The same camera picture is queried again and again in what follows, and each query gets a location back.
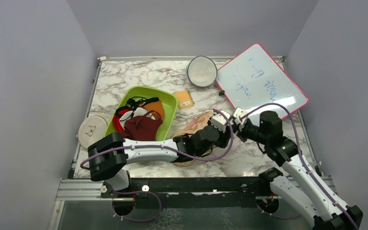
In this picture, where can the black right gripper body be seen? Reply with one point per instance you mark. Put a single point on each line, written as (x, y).
(252, 132)

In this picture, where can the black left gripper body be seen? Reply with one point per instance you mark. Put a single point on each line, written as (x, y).
(221, 142)

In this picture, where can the peach floral mesh laundry bag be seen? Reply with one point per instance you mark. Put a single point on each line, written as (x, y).
(195, 125)

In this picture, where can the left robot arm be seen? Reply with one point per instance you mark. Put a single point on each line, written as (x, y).
(108, 156)

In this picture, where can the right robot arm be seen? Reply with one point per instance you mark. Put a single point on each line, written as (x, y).
(321, 207)

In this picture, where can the orange bra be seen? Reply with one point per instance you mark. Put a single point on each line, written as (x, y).
(155, 106)

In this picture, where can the maroon bra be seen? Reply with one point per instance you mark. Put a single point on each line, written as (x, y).
(142, 127)

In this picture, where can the red and white bra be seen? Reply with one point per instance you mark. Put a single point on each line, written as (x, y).
(119, 122)

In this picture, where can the flat round white laundry bag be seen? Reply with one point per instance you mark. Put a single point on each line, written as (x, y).
(91, 130)

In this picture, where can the yellow spiral notebook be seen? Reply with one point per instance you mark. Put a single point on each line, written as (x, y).
(184, 99)

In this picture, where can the pink framed whiteboard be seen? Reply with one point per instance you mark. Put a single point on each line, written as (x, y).
(255, 82)

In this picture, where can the green plastic tray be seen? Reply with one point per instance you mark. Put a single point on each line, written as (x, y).
(169, 103)

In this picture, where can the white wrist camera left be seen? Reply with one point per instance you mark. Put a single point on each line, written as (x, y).
(219, 120)

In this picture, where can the black strap bra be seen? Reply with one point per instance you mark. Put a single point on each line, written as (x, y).
(135, 102)

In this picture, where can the aluminium table frame rail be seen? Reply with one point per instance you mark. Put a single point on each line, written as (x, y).
(83, 190)

